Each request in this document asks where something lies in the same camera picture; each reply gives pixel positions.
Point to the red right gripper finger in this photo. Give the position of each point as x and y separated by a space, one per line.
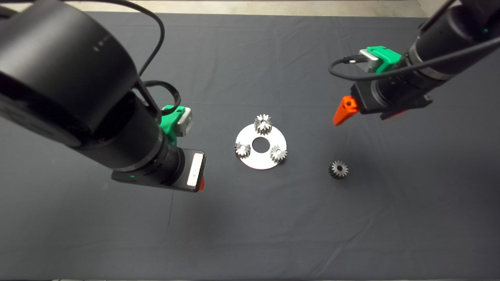
345 109
390 115

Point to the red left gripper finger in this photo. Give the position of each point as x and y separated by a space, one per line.
202 184

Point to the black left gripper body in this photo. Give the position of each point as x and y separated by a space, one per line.
183 183

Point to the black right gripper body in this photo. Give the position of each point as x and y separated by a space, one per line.
390 95

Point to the round metal plate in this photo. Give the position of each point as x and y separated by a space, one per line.
254 160

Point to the small steel gear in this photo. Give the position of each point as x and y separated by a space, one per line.
338 169
242 150
278 154

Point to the large steel gear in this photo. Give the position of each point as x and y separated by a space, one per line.
263 125

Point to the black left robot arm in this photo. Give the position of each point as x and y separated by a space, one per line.
58 70

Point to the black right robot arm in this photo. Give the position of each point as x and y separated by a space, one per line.
449 35

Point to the dark table cloth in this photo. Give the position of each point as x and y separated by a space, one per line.
250 234

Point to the right wrist camera green mount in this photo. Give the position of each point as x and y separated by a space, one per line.
384 56

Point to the wrist camera green mount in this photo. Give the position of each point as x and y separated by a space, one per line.
384 56
181 121

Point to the left wrist camera green mount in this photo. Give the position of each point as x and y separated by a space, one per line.
181 121

